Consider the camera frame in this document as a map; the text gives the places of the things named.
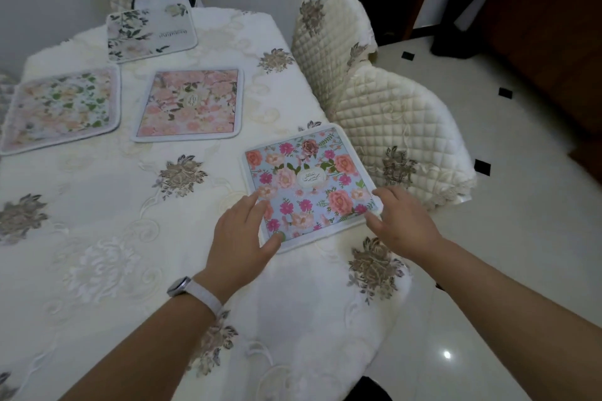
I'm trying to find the black umbrella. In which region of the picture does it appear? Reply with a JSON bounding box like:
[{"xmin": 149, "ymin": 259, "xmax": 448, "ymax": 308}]
[{"xmin": 430, "ymin": 0, "xmax": 516, "ymax": 60}]

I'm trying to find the pink floral placemat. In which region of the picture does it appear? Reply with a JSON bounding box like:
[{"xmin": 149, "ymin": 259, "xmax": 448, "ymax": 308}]
[{"xmin": 130, "ymin": 68, "xmax": 245, "ymax": 143}]

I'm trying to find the white Beautiful floral placemat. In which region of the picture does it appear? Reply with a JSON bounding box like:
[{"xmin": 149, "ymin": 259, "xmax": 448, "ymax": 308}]
[{"xmin": 105, "ymin": 3, "xmax": 198, "ymax": 64}]

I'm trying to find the green leaf orange flower placemat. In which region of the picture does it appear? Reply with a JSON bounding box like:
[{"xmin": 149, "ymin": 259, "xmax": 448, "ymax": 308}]
[{"xmin": 0, "ymin": 65, "xmax": 122, "ymax": 156}]

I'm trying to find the blue floral placemat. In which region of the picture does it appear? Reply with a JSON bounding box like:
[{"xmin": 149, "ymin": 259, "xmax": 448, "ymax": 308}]
[{"xmin": 241, "ymin": 123, "xmax": 383, "ymax": 254}]

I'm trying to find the tall brown wooden cabinet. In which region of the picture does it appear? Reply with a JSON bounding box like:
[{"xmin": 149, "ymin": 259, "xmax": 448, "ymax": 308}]
[{"xmin": 479, "ymin": 0, "xmax": 602, "ymax": 133}]

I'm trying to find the person's right forearm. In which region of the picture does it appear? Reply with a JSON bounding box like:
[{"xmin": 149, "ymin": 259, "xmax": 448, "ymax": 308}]
[{"xmin": 423, "ymin": 236, "xmax": 602, "ymax": 401}]

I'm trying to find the person's left forearm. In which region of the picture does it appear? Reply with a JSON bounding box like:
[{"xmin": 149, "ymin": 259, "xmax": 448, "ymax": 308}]
[{"xmin": 58, "ymin": 294, "xmax": 217, "ymax": 401}]

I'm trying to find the table with cream tablecloth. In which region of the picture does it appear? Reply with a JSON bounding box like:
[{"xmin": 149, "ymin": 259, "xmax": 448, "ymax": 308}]
[{"xmin": 0, "ymin": 6, "xmax": 413, "ymax": 401}]

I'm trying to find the person's right hand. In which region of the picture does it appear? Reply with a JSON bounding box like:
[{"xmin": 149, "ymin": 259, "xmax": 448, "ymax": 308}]
[{"xmin": 364, "ymin": 185, "xmax": 445, "ymax": 270}]

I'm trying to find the smartwatch with white band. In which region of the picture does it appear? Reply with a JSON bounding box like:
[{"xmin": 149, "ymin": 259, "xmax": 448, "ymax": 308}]
[{"xmin": 167, "ymin": 276, "xmax": 223, "ymax": 320}]

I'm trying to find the person's left hand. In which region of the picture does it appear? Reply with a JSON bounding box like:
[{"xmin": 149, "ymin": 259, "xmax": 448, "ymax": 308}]
[{"xmin": 193, "ymin": 191, "xmax": 285, "ymax": 305}]

